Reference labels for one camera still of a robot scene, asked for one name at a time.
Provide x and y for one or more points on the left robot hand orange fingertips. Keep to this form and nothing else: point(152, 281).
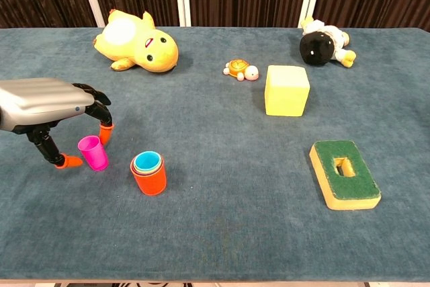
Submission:
point(37, 102)

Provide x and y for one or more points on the pink plastic cup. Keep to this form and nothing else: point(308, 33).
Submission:
point(95, 157)

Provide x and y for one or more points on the blue plastic cup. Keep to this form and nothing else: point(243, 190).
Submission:
point(148, 161)

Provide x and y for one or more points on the yellow plastic cup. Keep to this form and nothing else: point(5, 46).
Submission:
point(148, 171)

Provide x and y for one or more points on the purple plastic cup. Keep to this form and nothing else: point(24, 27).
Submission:
point(148, 174)

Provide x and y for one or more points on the yellow duck plush toy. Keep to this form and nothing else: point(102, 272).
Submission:
point(154, 51)

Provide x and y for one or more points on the orange plastic cup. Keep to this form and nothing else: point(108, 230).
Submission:
point(151, 184)

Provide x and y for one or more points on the small toy turtle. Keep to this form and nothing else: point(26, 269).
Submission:
point(238, 67)

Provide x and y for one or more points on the blue velvet tablecloth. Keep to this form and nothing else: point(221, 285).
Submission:
point(215, 233)

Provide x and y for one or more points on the yellow foam cube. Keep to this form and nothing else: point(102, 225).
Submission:
point(285, 95)

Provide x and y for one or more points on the black headed plush doll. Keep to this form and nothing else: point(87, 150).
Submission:
point(315, 50)

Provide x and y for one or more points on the green yellow sponge with hole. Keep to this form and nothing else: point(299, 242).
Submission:
point(361, 186)

